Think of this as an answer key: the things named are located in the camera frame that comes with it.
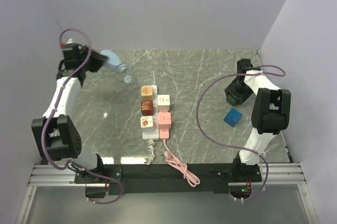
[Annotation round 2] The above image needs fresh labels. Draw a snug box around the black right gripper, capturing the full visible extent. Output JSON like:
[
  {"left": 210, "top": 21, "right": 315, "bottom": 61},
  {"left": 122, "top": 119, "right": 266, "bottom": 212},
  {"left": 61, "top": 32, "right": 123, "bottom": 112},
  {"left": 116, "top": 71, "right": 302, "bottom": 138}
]
[{"left": 224, "top": 78, "right": 254, "bottom": 105}]

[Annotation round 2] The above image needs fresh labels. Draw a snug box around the dark green cube adapter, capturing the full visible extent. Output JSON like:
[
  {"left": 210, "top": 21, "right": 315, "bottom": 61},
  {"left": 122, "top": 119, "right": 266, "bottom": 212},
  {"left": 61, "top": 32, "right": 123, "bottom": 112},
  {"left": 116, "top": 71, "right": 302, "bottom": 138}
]
[{"left": 226, "top": 93, "right": 243, "bottom": 106}]

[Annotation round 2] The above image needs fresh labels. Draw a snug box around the light blue round socket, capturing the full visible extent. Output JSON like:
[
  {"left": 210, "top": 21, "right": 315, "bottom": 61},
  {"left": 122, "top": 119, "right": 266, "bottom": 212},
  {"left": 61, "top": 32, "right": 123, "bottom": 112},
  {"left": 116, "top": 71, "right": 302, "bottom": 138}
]
[{"left": 100, "top": 50, "right": 122, "bottom": 70}]

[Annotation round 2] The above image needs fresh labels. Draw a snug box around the blue cube plug adapter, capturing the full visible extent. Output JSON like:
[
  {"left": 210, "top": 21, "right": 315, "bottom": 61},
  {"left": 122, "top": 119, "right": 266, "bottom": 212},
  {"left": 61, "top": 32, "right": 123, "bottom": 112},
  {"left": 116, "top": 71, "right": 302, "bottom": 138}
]
[{"left": 223, "top": 108, "right": 242, "bottom": 127}]

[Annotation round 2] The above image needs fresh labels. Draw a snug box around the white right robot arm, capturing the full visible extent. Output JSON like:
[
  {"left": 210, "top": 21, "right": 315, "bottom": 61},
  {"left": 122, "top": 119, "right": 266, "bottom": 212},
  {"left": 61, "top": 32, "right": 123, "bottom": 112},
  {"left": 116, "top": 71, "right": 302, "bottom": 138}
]
[{"left": 224, "top": 59, "right": 291, "bottom": 181}]

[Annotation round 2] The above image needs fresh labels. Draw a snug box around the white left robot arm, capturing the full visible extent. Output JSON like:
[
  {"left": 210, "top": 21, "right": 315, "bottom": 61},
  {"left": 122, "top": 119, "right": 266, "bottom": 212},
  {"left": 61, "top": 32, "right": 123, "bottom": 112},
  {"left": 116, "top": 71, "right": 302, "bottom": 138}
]
[{"left": 31, "top": 41, "right": 108, "bottom": 183}]

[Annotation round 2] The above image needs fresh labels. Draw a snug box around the tan cube plug adapter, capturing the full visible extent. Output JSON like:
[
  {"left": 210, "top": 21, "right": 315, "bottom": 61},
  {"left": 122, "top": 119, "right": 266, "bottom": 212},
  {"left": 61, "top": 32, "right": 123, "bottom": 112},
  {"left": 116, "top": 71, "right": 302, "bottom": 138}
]
[{"left": 141, "top": 85, "right": 154, "bottom": 100}]

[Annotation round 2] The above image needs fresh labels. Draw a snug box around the brown cube plug adapter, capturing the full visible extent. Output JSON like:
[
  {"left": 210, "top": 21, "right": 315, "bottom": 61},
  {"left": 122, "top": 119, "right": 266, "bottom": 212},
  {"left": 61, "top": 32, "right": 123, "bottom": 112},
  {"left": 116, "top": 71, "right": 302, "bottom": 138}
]
[{"left": 141, "top": 100, "right": 154, "bottom": 116}]

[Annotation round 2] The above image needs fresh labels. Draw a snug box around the pink cube plug adapter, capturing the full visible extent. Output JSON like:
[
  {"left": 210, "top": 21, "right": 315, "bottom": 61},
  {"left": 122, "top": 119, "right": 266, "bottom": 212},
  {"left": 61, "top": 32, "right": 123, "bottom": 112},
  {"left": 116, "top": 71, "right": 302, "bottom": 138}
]
[{"left": 158, "top": 111, "right": 172, "bottom": 130}]

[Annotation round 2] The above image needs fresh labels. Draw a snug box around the plain white cube adapter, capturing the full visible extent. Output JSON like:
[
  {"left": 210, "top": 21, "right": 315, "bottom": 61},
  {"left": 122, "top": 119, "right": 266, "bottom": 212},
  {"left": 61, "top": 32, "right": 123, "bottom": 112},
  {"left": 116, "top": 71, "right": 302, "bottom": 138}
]
[{"left": 157, "top": 94, "right": 171, "bottom": 112}]

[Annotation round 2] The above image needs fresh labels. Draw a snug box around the white patterned cube adapter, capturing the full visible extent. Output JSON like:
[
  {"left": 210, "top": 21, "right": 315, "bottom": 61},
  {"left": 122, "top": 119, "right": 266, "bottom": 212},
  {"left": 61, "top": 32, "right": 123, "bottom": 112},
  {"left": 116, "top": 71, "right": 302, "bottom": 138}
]
[{"left": 140, "top": 116, "right": 155, "bottom": 133}]

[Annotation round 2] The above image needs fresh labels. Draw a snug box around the pink power strip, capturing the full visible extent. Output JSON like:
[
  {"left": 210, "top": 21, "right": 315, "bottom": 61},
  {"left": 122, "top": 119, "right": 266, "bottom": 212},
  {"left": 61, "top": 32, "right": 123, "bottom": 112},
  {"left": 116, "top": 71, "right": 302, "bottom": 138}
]
[{"left": 159, "top": 129, "right": 170, "bottom": 140}]

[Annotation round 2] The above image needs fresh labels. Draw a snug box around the white power strip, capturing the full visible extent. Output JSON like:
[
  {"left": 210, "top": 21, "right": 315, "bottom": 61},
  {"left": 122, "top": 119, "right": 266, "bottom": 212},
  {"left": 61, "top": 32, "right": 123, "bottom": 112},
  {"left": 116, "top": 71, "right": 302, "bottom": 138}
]
[{"left": 142, "top": 85, "right": 160, "bottom": 141}]

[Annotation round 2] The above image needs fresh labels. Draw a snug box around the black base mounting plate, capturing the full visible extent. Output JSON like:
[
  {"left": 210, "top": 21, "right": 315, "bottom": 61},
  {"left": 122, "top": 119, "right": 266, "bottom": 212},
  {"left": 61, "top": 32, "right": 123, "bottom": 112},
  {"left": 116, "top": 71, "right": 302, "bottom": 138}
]
[{"left": 73, "top": 163, "right": 263, "bottom": 196}]

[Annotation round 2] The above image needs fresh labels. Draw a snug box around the aluminium front rail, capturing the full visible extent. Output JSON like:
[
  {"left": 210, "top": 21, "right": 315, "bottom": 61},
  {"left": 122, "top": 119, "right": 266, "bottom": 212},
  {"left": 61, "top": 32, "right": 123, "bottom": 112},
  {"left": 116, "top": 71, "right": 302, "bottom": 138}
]
[{"left": 15, "top": 163, "right": 319, "bottom": 223}]

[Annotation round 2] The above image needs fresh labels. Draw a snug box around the pink power strip cable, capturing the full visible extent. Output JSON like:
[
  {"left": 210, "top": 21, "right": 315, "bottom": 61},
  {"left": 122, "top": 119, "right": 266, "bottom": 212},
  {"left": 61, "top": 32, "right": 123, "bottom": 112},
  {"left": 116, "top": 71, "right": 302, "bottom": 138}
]
[{"left": 163, "top": 138, "right": 201, "bottom": 188}]

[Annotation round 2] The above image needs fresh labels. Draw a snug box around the white power strip cable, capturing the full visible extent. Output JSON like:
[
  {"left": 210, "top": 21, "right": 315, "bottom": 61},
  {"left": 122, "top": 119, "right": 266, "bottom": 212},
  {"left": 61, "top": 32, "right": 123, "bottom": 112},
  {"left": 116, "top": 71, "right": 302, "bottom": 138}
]
[{"left": 143, "top": 139, "right": 156, "bottom": 166}]

